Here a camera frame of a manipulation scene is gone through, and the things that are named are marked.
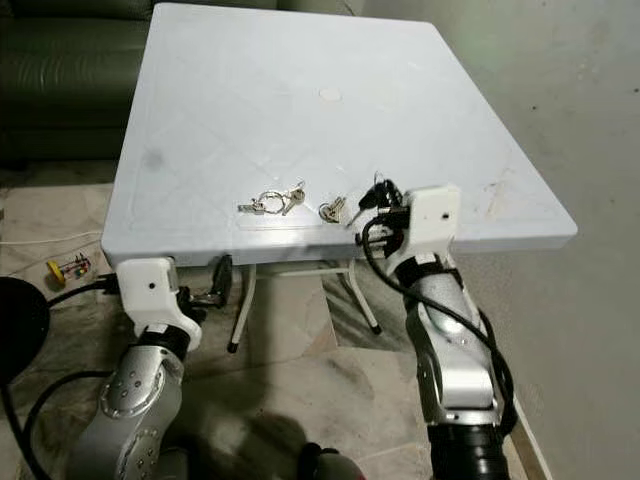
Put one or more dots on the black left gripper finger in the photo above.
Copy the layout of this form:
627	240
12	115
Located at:
222	276

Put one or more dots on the key with black head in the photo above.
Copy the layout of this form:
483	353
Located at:
356	217

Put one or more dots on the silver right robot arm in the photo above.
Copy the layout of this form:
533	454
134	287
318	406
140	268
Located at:
455	360

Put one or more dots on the small silver key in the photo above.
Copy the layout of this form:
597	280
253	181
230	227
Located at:
330	210

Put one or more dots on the white plastic folding table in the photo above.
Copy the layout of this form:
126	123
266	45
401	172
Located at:
320	130

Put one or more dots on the small yellow and red object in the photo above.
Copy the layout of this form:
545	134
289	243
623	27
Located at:
56	271

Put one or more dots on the black round stand base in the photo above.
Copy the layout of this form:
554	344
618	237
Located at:
20	330

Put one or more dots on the dark robot leg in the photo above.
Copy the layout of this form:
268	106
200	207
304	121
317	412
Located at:
325	465

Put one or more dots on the dark green leather sofa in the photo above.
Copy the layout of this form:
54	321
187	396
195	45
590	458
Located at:
70	80

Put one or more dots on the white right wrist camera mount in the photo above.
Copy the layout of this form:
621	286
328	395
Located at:
430	215

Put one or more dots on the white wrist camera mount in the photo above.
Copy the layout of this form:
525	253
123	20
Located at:
430	215
150	290

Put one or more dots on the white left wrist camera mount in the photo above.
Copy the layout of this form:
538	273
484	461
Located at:
150	290

